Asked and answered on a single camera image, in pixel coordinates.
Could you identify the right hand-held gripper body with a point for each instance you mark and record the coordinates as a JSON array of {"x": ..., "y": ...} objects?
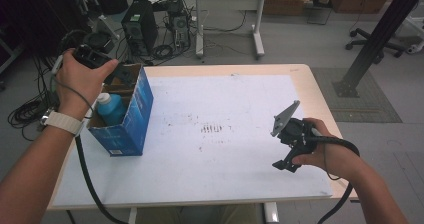
[{"x": 296, "y": 134}]

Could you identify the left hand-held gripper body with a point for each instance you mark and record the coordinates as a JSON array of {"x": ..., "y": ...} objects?
[{"x": 90, "y": 57}]

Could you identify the blue bottle with white cap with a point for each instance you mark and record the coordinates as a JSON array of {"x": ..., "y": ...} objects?
[{"x": 113, "y": 109}]

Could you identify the blue cardboard box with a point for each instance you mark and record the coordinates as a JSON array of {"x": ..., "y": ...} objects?
[{"x": 133, "y": 117}]

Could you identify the person's left hand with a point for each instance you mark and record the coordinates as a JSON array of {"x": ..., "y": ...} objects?
[{"x": 80, "y": 84}]

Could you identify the person's right hand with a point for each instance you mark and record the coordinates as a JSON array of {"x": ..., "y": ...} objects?
[{"x": 336, "y": 157}]

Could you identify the large black computer tower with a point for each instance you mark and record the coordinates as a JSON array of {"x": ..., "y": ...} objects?
[{"x": 138, "y": 27}]

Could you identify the dark curtain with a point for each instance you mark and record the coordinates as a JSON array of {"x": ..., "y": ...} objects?
[{"x": 33, "y": 17}]

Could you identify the white wristwatch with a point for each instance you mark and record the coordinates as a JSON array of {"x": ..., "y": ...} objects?
[{"x": 65, "y": 122}]

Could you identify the small black computer tower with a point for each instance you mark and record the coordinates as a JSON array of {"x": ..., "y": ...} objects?
[{"x": 180, "y": 27}]

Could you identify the grey floor mat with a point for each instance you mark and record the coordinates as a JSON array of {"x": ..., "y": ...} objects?
[{"x": 360, "y": 94}]

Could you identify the black office chair base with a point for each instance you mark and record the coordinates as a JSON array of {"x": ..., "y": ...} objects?
[{"x": 373, "y": 44}]

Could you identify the black metal stand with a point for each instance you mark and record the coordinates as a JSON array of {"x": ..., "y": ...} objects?
[{"x": 383, "y": 34}]

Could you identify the brown cardboard box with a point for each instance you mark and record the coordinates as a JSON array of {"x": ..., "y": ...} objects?
[{"x": 290, "y": 0}]

